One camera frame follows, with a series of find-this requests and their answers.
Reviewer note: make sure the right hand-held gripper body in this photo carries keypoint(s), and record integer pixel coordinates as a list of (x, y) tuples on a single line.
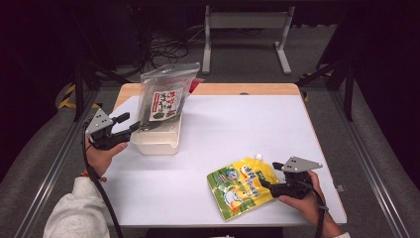
[(295, 188)]

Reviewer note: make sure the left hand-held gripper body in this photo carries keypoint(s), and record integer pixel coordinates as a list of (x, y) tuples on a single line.
[(105, 140)]

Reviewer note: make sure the yellow green spout pouch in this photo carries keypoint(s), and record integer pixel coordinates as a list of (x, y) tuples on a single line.
[(237, 191)]

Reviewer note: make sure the white divided plastic box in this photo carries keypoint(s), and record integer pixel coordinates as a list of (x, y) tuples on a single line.
[(158, 145)]

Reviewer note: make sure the clear bag of dried seaweed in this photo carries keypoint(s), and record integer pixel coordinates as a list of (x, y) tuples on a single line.
[(165, 99)]

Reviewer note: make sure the red seasoning packet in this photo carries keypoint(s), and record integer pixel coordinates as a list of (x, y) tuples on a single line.
[(195, 85)]

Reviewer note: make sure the person's left hand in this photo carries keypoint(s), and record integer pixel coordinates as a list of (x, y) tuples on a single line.
[(99, 160)]

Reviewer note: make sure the person's right hand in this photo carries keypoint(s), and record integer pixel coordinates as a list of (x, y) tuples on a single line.
[(308, 206)]

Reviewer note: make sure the small grey metal piece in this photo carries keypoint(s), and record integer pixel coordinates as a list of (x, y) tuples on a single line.
[(340, 188)]

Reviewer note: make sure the black metal stand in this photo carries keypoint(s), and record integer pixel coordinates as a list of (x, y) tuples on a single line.
[(78, 92), (348, 95)]

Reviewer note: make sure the white table mat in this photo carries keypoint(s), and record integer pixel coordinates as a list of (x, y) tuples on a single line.
[(231, 132)]

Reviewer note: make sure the aluminium floor rail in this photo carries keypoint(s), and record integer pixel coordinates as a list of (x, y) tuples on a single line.
[(49, 178), (369, 172)]

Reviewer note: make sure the white metal stand frame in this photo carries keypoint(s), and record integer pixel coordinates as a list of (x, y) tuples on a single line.
[(247, 20)]

